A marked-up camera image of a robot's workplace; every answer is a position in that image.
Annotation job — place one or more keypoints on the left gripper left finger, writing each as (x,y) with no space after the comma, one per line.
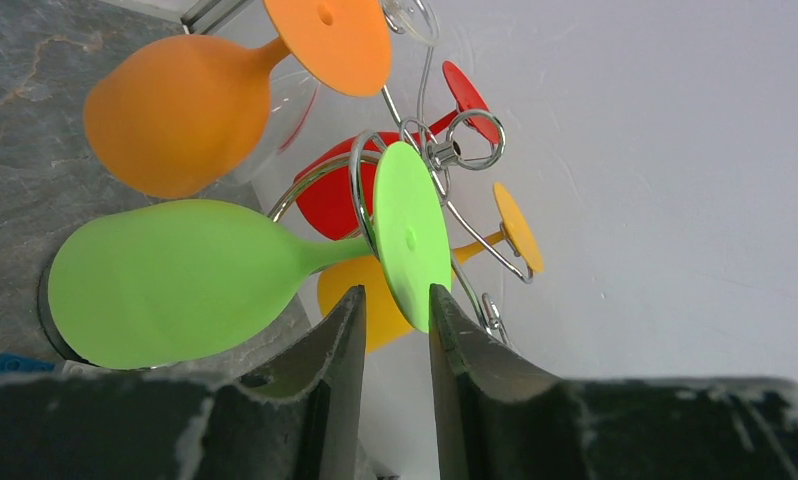
(294,417)

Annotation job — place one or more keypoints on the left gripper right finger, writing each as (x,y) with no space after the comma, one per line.
(498,416)

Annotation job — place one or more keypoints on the green wine glass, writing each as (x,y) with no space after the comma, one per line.
(186,279)

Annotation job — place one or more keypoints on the orange wine glass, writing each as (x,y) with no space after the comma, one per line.
(185,110)

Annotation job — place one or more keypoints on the yellow wine glass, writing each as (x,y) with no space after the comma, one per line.
(385,322)

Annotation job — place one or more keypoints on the red wine glass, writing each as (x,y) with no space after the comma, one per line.
(327,203)

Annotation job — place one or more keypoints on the chrome wine glass rack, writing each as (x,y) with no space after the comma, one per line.
(432,172)

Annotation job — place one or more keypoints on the green blue toy bricks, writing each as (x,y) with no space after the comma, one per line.
(10,363)

